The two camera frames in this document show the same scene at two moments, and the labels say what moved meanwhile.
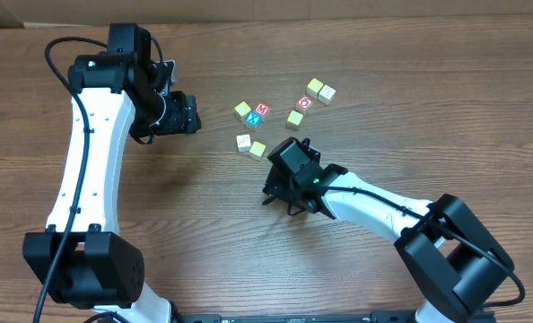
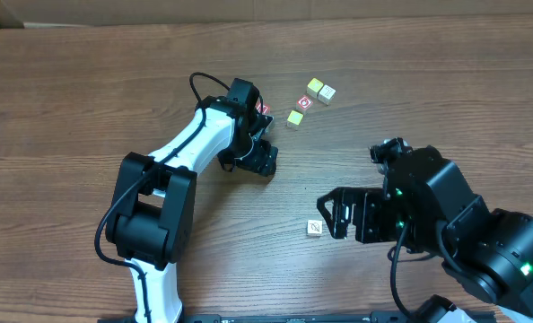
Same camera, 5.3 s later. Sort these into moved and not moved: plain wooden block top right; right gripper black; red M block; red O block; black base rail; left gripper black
Moved: right gripper black; left gripper black
Not moved: red M block; plain wooden block top right; red O block; black base rail
